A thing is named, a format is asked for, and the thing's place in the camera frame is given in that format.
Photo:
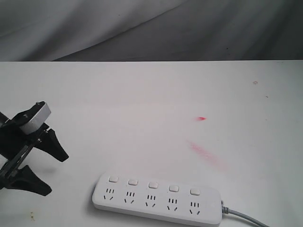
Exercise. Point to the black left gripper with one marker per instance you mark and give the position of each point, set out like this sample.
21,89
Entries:
18,136

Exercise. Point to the white five-socket power strip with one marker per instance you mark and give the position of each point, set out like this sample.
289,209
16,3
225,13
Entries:
165,200

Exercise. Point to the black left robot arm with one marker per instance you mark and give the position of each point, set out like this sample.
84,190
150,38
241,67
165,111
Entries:
15,146

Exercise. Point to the white backdrop cloth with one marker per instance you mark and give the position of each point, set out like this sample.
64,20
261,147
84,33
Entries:
151,30

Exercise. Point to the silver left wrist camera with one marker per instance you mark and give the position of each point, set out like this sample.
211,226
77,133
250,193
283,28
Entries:
33,118

